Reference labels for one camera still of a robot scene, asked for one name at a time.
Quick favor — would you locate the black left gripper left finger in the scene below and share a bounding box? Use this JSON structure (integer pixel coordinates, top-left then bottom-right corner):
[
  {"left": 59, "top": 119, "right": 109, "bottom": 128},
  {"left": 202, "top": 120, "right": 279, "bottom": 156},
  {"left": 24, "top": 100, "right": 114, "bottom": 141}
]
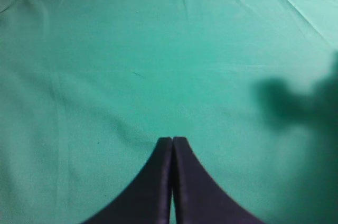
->
[{"left": 84, "top": 137, "right": 172, "bottom": 224}]

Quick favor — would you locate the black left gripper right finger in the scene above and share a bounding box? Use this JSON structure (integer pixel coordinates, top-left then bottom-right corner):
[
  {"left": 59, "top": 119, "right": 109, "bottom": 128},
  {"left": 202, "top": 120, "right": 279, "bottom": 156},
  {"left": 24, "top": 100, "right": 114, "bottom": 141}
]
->
[{"left": 173, "top": 137, "right": 260, "bottom": 223}]

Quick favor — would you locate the green cloth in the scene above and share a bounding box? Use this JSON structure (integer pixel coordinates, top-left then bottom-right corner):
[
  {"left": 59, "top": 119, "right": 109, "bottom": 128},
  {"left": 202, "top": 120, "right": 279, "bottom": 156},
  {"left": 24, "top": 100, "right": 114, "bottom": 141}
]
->
[{"left": 1, "top": 0, "right": 337, "bottom": 223}]

